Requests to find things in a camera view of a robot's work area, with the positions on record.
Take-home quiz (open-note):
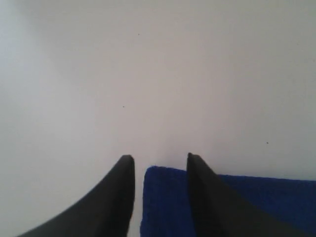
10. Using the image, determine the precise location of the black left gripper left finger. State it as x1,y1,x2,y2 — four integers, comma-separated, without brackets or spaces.
22,155,135,237

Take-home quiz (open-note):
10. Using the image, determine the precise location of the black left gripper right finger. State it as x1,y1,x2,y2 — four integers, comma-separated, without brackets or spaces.
187,153,308,237

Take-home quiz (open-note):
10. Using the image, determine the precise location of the blue towel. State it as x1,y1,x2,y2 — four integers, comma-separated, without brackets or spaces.
140,166,316,237

